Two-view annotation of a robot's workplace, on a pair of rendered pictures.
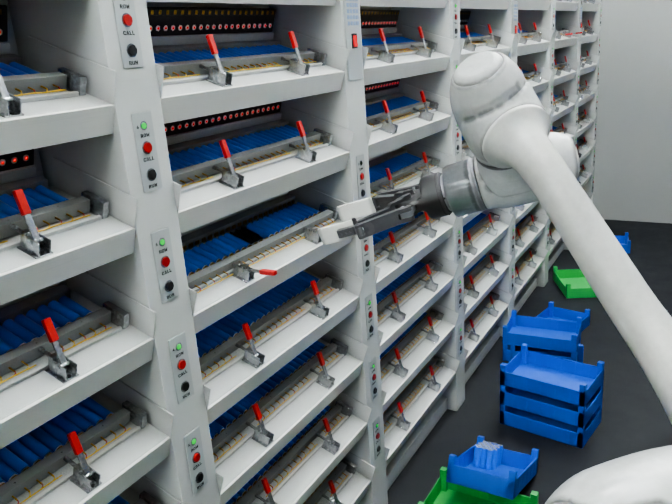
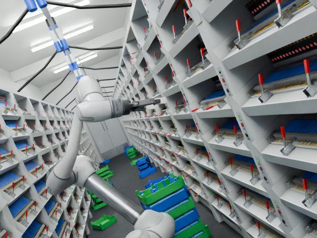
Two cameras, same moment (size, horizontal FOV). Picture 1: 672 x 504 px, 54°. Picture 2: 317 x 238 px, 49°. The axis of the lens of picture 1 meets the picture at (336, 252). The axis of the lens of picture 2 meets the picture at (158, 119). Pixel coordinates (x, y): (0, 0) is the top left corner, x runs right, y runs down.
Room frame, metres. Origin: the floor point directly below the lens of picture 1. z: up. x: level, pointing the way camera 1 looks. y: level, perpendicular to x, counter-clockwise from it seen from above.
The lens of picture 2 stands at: (2.51, -1.17, 1.08)
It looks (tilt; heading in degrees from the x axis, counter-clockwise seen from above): 3 degrees down; 141
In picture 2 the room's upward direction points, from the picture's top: 24 degrees counter-clockwise
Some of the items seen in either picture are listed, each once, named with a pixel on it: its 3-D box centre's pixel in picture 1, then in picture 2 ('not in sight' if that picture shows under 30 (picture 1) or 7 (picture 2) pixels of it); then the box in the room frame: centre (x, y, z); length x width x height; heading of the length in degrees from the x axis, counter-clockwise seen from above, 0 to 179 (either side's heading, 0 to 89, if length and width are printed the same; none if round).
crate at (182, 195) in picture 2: not in sight; (164, 199); (0.55, 0.19, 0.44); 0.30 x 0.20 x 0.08; 67
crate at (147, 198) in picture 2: not in sight; (160, 188); (0.55, 0.19, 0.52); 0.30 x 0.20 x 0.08; 67
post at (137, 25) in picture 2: not in sight; (185, 116); (0.49, 0.73, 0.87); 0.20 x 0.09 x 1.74; 59
